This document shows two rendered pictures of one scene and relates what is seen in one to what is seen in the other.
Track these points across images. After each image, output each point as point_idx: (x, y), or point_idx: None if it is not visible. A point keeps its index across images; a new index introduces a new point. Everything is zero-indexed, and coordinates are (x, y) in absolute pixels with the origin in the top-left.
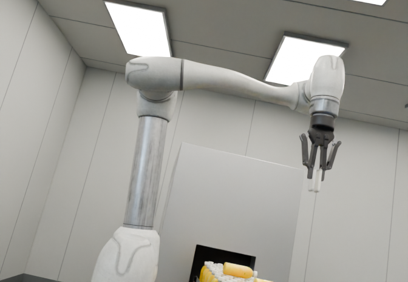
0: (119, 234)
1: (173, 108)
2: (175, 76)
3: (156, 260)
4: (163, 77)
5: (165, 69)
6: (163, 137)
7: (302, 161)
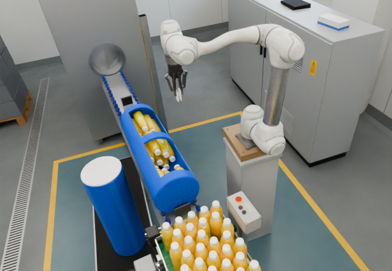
0: (256, 105)
1: (269, 56)
2: None
3: (254, 132)
4: None
5: None
6: (270, 74)
7: (185, 85)
